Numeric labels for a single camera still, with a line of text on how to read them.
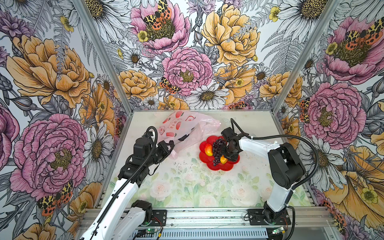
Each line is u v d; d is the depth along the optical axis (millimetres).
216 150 937
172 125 962
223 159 913
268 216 660
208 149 941
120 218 463
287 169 490
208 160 941
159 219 732
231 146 715
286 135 558
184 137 933
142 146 543
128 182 482
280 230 715
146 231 713
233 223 731
